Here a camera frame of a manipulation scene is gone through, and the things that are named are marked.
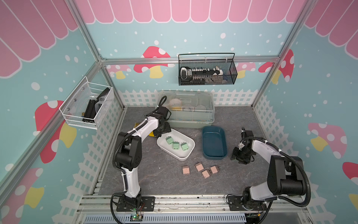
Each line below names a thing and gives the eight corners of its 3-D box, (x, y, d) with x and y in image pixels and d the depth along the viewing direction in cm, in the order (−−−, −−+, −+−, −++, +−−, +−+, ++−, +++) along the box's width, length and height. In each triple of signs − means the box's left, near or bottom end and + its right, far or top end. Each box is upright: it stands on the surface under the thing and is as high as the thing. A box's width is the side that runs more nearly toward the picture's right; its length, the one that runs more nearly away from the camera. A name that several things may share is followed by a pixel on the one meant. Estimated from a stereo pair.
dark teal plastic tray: (203, 160, 92) (204, 156, 87) (200, 129, 108) (201, 125, 103) (227, 160, 92) (230, 156, 87) (221, 129, 108) (223, 125, 103)
